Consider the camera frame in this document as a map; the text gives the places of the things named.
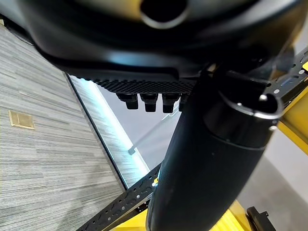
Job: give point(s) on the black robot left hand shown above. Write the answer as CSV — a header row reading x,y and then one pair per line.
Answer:
x,y
154,53

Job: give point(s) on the yellow shelf board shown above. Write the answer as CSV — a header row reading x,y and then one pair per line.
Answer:
x,y
231,219

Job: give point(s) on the brass floor socket plate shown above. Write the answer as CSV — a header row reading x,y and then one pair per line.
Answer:
x,y
21,119

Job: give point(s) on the small glass wall fitting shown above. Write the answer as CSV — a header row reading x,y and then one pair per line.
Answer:
x,y
132,150

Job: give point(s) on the black perforated shelf rail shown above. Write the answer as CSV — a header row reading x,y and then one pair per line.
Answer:
x,y
292,77
120,204

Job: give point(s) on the yellow shelf frame beam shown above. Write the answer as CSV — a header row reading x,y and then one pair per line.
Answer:
x,y
294,125

